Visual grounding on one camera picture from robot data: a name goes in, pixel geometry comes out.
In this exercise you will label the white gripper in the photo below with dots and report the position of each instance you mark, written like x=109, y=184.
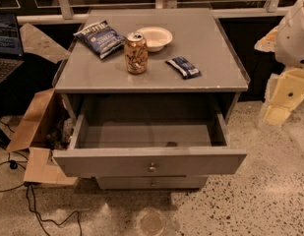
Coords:
x=293, y=43

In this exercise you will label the grey top drawer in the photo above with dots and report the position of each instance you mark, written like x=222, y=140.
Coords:
x=149, y=135

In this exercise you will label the grey drawer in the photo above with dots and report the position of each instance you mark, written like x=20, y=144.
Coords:
x=128, y=183
x=149, y=135

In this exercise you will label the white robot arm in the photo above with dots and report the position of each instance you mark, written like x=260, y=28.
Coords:
x=286, y=41

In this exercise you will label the grey drawer cabinet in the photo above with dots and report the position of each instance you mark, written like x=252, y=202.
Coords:
x=196, y=36

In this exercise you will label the grey bottom drawer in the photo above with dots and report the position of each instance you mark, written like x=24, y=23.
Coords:
x=128, y=183

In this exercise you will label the small blue snack packet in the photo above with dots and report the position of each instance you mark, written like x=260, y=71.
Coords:
x=184, y=67

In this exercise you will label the white paper bowl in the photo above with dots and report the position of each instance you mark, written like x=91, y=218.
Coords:
x=156, y=37

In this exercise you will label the white railing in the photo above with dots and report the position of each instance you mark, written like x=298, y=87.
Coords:
x=171, y=4

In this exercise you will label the gold drink can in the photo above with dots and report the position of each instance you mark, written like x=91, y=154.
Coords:
x=136, y=53

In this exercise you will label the blue chip bag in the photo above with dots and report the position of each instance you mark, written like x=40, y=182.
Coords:
x=100, y=38

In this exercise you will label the round floor drain cover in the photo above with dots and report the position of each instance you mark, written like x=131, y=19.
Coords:
x=152, y=224

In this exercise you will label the open cardboard box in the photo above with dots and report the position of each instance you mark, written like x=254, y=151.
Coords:
x=44, y=112

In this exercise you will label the black laptop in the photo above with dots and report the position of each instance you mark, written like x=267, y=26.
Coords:
x=11, y=47

